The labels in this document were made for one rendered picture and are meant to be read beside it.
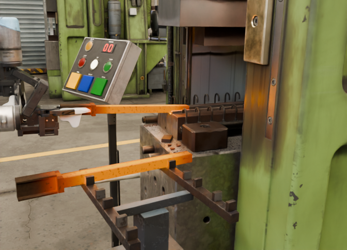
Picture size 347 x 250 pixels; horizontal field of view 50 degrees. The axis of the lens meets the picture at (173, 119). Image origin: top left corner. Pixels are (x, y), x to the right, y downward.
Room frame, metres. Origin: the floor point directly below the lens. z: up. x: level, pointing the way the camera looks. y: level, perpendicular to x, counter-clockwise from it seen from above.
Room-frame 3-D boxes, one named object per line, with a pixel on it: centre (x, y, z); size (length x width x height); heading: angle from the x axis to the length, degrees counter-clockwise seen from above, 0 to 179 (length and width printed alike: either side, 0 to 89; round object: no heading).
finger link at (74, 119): (1.07, 0.29, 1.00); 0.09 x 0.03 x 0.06; 108
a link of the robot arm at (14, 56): (1.31, 0.58, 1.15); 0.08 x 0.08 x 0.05
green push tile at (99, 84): (1.56, 0.32, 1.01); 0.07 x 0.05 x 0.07; 46
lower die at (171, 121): (1.30, -0.17, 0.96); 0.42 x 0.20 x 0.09; 111
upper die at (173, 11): (1.30, -0.17, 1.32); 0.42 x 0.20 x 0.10; 111
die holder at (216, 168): (1.25, -0.20, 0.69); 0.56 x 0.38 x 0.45; 111
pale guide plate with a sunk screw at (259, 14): (0.98, -0.21, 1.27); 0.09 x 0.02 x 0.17; 21
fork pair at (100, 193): (0.73, 0.05, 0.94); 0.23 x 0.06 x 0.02; 119
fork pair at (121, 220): (0.63, -0.01, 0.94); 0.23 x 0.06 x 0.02; 119
